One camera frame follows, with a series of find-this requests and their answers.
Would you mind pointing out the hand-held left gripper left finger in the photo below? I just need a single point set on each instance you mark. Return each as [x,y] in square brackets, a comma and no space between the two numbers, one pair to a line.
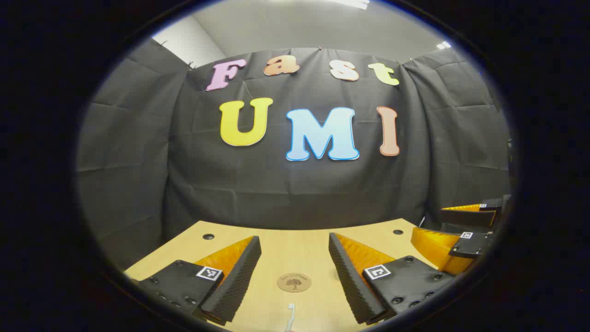
[235,281]

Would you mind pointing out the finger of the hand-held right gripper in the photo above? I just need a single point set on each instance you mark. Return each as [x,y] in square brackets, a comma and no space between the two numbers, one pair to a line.
[472,246]
[465,217]

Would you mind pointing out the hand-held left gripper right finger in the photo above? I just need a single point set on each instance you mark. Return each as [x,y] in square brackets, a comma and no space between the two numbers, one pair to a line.
[350,281]

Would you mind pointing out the round wooden coaster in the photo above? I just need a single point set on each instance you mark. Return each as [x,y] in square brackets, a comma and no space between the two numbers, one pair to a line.
[294,282]

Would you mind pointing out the white toothbrush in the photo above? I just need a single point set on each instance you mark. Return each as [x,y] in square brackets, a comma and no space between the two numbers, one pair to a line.
[291,313]

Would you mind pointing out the light wooden desktop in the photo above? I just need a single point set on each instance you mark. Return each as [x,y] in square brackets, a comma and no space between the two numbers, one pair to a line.
[295,249]

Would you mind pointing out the ceiling light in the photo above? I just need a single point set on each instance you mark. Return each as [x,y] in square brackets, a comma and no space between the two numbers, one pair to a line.
[352,3]
[443,45]

